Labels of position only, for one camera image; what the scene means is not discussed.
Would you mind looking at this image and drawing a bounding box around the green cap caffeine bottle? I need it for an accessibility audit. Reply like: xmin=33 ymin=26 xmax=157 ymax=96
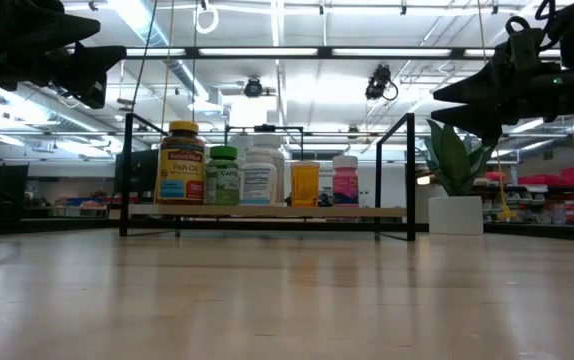
xmin=204 ymin=145 xmax=242 ymax=207

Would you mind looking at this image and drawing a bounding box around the black camera with cable loop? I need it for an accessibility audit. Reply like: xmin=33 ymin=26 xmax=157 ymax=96
xmin=364 ymin=63 xmax=399 ymax=101

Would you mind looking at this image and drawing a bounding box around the orange pill vial white cap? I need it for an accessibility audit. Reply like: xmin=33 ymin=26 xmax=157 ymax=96
xmin=290 ymin=160 xmax=321 ymax=208

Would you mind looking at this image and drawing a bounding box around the black monitor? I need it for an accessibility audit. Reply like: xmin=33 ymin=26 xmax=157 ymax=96
xmin=113 ymin=148 xmax=161 ymax=195

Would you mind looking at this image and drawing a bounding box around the pink bottle white cap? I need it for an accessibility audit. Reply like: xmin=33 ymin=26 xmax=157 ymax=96
xmin=331 ymin=154 xmax=360 ymax=208

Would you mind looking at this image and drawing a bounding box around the round black overhead camera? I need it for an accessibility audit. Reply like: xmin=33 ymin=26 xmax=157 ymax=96
xmin=243 ymin=77 xmax=266 ymax=99

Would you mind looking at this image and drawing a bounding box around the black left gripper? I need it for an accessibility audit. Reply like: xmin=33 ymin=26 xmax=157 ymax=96
xmin=0 ymin=0 xmax=128 ymax=110

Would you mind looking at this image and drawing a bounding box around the black aluminium rig frame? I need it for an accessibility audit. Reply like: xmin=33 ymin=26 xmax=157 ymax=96
xmin=0 ymin=214 xmax=574 ymax=244

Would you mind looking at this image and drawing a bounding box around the large white headache relief bottle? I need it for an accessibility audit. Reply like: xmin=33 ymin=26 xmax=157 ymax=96
xmin=254 ymin=132 xmax=287 ymax=204

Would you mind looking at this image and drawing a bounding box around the black-framed wooden shelf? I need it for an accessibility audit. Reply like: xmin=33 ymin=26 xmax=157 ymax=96
xmin=118 ymin=112 xmax=417 ymax=243

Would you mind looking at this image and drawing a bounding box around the black overhead crossbar with lights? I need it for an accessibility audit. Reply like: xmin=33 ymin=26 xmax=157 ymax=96
xmin=124 ymin=45 xmax=563 ymax=61

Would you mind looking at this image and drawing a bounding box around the yellow cap fish oil bottle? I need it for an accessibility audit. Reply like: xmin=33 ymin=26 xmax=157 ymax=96
xmin=154 ymin=120 xmax=207 ymax=206

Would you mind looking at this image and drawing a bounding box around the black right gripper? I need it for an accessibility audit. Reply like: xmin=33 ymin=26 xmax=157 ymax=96
xmin=430 ymin=27 xmax=567 ymax=147

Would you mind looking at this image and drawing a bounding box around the white hanging cable ring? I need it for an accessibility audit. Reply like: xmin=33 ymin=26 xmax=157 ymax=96
xmin=194 ymin=4 xmax=220 ymax=35

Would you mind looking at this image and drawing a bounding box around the green plant in white pot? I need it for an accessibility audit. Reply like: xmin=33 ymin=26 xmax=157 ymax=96
xmin=424 ymin=118 xmax=499 ymax=236

